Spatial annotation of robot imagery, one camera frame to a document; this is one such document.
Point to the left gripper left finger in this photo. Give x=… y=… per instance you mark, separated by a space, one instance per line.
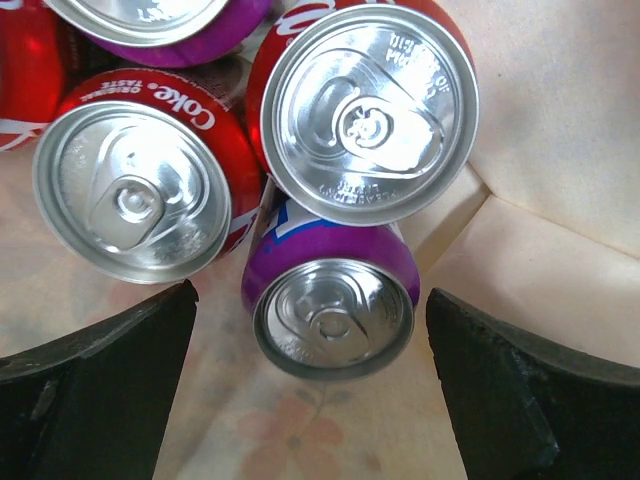
x=94 y=404

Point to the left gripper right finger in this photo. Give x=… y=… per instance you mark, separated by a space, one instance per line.
x=524 y=407

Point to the beige canvas bag orange handles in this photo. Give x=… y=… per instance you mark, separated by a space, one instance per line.
x=540 y=229

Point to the purple can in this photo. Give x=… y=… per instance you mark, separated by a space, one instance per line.
x=170 y=34
x=328 y=302

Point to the red can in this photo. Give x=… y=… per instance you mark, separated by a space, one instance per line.
x=364 y=112
x=33 y=74
x=148 y=174

